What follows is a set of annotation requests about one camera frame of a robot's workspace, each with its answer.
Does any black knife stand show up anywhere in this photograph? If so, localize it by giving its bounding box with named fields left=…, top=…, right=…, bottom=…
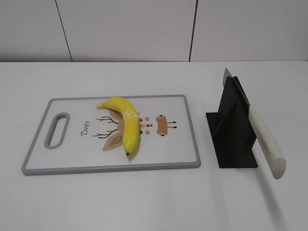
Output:
left=206, top=77, right=258, bottom=168

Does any white-handled knife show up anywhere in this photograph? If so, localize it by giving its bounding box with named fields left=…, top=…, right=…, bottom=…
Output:
left=223, top=68, right=286, bottom=180

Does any yellow plastic banana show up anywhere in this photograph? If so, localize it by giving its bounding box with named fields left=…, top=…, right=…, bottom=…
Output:
left=96, top=97, right=140, bottom=155

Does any white deer cutting board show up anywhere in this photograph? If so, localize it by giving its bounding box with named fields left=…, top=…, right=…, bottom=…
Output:
left=21, top=94, right=201, bottom=175

